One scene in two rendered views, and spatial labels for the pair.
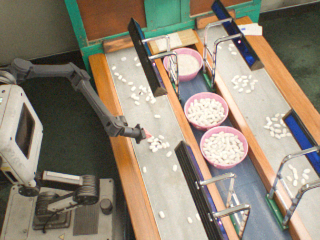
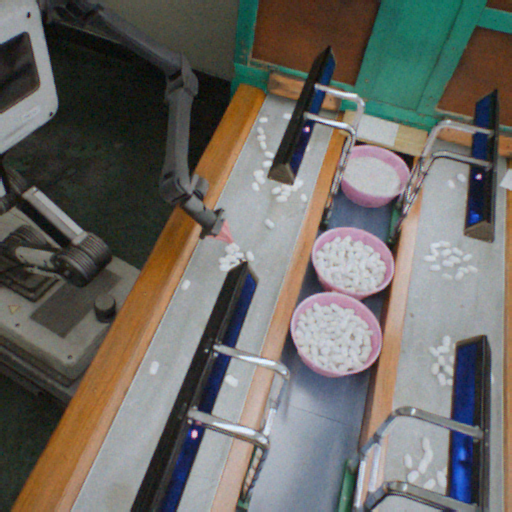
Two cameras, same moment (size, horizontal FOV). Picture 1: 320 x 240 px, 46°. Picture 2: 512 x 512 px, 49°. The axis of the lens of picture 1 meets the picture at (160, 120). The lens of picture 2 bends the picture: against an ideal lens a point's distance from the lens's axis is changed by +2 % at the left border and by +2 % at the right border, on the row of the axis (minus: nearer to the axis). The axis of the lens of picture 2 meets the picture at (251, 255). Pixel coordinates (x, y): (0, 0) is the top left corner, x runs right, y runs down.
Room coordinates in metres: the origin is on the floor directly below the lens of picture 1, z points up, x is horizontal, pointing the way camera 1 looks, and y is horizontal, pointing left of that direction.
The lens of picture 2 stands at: (0.22, -0.36, 2.15)
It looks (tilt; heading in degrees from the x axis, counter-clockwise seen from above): 52 degrees down; 19
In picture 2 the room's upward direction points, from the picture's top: 11 degrees clockwise
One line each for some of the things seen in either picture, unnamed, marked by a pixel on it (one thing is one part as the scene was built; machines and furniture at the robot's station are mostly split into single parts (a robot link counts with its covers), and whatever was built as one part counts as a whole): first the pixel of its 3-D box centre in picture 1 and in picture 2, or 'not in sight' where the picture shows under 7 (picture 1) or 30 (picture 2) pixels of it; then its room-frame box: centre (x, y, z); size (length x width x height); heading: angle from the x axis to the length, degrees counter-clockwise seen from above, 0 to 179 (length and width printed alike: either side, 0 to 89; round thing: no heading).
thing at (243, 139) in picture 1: (223, 149); (332, 338); (1.13, -0.34, 0.72); 0.27 x 0.27 x 0.10
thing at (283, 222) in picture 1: (299, 189); (402, 489); (0.75, -0.62, 0.90); 0.20 x 0.19 x 0.45; 11
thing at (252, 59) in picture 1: (235, 30); (487, 157); (1.72, -0.51, 1.08); 0.62 x 0.08 x 0.07; 11
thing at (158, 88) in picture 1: (145, 54); (306, 108); (1.62, 0.04, 1.08); 0.62 x 0.08 x 0.07; 11
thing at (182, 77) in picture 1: (183, 66); (370, 179); (1.84, -0.20, 0.72); 0.27 x 0.27 x 0.10
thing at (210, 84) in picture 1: (221, 56); (437, 192); (1.70, -0.43, 0.90); 0.20 x 0.19 x 0.45; 11
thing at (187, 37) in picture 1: (173, 41); (383, 133); (2.05, -0.16, 0.77); 0.33 x 0.15 x 0.01; 101
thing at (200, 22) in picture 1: (215, 19); (477, 137); (2.17, -0.48, 0.83); 0.30 x 0.06 x 0.07; 101
